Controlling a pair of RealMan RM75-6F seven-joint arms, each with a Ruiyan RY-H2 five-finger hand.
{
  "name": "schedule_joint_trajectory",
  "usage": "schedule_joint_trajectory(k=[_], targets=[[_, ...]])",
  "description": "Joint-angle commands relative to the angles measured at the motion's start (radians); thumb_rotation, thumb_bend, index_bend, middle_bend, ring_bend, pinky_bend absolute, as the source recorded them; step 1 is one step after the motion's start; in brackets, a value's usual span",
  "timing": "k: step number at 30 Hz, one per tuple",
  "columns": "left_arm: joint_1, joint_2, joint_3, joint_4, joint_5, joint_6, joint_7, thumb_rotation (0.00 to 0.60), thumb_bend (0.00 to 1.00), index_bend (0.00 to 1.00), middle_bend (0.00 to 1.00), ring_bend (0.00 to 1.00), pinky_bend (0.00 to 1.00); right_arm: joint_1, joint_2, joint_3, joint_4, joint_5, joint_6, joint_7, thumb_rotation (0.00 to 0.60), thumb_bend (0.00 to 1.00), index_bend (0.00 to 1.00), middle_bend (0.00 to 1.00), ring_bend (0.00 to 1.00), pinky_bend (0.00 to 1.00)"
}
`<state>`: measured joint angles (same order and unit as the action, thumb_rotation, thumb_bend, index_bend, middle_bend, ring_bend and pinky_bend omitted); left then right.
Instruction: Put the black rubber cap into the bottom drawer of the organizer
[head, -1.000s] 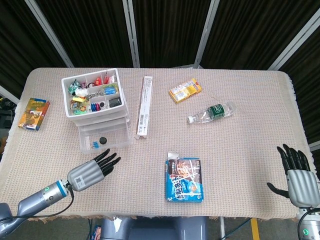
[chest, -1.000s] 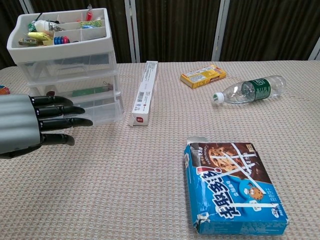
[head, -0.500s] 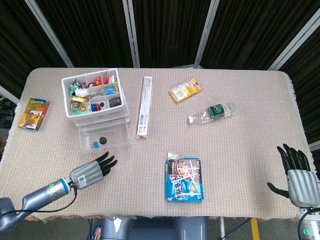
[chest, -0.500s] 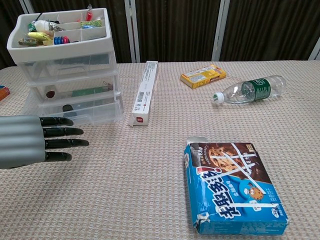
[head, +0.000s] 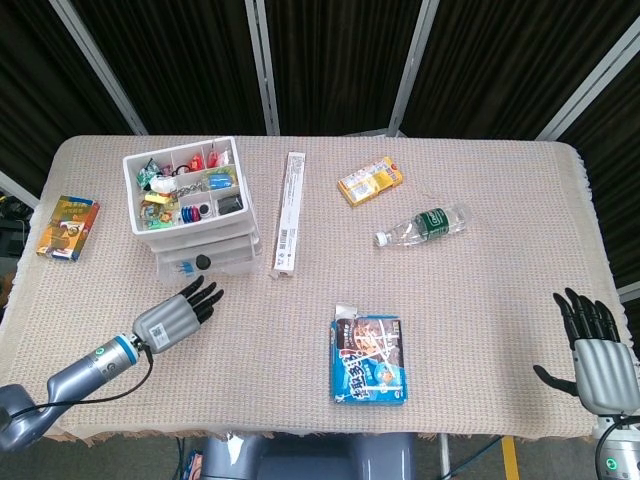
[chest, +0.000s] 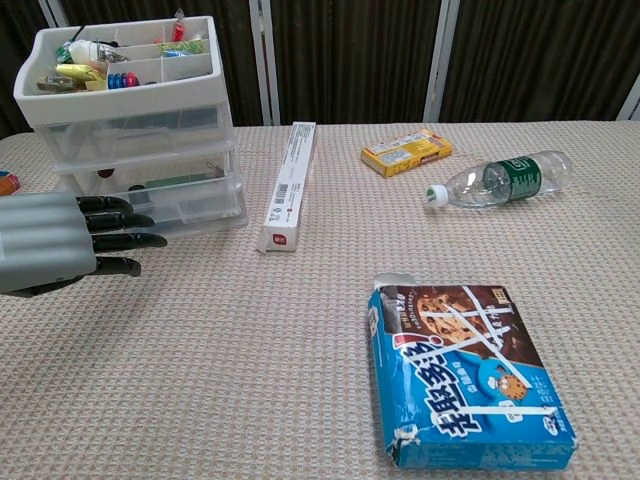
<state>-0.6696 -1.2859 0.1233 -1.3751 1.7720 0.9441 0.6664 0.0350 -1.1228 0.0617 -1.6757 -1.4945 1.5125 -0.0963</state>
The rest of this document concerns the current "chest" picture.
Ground left robot hand grey black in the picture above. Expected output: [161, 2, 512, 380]
[0, 193, 169, 299]

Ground green plastic strip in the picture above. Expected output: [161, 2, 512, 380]
[144, 172, 214, 192]

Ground white plastic bottle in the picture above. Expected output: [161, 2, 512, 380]
[67, 40, 104, 64]

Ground clear plastic drawer empty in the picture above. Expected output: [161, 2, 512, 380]
[34, 104, 235, 164]

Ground long white toothpaste box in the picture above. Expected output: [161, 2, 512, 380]
[253, 121, 318, 255]

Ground small yellow box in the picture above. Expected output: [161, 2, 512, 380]
[360, 128, 454, 179]

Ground blue cookie box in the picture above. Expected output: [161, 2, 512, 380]
[367, 273, 576, 471]

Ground olive crumpled packet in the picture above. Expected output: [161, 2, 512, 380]
[35, 74, 74, 94]

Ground yellow-green packet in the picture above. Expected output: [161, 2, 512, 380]
[55, 62, 101, 81]

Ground silver metal clips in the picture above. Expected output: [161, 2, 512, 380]
[94, 42, 126, 62]

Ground beige woven tablecloth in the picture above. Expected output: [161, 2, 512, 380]
[0, 119, 640, 480]

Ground green flat packet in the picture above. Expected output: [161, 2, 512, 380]
[158, 40, 209, 57]

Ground clear bottle green label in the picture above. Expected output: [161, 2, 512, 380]
[424, 149, 574, 210]

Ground white plastic drawer organizer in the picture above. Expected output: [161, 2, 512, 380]
[13, 14, 246, 236]

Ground white partition post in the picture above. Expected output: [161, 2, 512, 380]
[248, 0, 282, 126]
[615, 74, 640, 122]
[37, 0, 69, 29]
[422, 0, 460, 124]

